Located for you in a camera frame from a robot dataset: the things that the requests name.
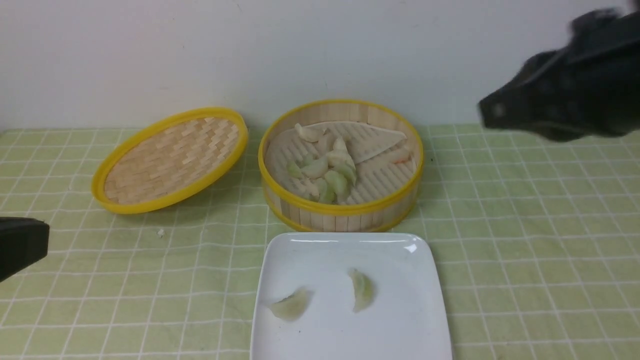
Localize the green checked tablecloth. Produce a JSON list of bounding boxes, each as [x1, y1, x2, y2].
[[0, 124, 640, 360]]

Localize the yellow rimmed bamboo steamer basket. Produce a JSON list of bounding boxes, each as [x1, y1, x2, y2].
[[258, 99, 425, 232]]

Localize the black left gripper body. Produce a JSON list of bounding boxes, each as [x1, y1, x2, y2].
[[0, 216, 50, 282]]

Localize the yellow rimmed bamboo steamer lid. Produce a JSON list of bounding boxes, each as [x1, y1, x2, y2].
[[91, 107, 249, 215]]

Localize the white square plate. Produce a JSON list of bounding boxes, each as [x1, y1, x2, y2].
[[249, 232, 453, 360]]

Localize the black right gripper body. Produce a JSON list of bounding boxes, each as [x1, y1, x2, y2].
[[477, 0, 640, 142]]

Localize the pink white dumpling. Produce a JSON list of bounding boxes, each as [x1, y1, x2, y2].
[[382, 146, 412, 164]]

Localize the pale green dumpling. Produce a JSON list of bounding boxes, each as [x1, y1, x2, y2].
[[348, 268, 376, 313], [267, 287, 313, 322]]

